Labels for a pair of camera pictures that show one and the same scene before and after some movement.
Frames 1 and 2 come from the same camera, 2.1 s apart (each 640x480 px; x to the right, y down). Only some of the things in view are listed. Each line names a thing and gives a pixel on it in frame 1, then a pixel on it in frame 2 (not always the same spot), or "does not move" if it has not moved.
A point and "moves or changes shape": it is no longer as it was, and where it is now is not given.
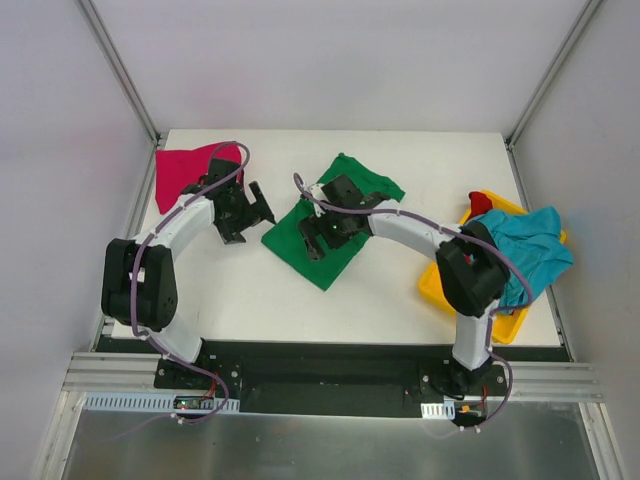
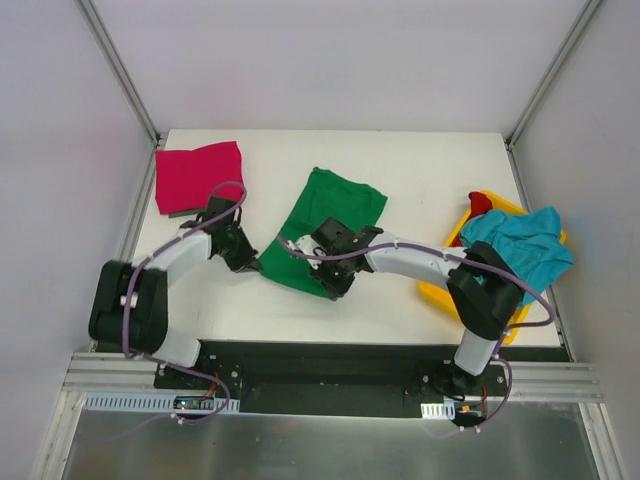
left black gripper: x=248 y=211 -> x=242 y=255
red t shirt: x=480 y=202 does not move
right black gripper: x=314 y=226 -> x=329 y=282
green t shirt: x=287 y=243 moves or changes shape
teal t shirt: x=532 y=238 does not move
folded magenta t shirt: x=178 y=170 does not move
